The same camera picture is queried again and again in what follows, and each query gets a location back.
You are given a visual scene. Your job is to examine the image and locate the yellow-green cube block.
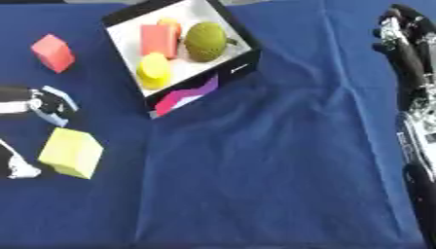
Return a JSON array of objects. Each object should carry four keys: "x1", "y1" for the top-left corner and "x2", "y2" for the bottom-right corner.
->
[{"x1": 35, "y1": 126, "x2": 106, "y2": 180}]

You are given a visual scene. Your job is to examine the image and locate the black box white inside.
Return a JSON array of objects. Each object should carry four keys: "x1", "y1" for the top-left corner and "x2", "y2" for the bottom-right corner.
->
[{"x1": 100, "y1": 0, "x2": 265, "y2": 121}]

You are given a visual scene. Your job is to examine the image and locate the yellow cylinder block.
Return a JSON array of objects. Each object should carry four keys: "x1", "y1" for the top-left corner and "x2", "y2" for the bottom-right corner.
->
[{"x1": 134, "y1": 52, "x2": 174, "y2": 91}]

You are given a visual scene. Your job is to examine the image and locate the orange block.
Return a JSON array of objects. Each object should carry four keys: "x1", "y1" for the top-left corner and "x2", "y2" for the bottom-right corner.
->
[{"x1": 157, "y1": 18, "x2": 184, "y2": 41}]

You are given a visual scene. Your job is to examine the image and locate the green spiky toy fruit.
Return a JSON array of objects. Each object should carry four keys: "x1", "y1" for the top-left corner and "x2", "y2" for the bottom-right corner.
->
[{"x1": 182, "y1": 20, "x2": 240, "y2": 63}]

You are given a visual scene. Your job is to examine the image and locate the pink-red block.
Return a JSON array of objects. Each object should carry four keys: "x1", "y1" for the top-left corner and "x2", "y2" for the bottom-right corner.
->
[{"x1": 28, "y1": 33, "x2": 77, "y2": 75}]

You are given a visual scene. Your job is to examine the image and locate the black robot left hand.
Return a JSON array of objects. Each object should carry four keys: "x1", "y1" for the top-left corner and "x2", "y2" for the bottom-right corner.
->
[{"x1": 0, "y1": 85, "x2": 79, "y2": 125}]

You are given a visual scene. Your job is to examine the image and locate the red rectangular block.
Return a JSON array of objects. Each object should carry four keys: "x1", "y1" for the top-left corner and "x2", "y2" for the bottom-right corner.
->
[{"x1": 139, "y1": 22, "x2": 183, "y2": 60}]

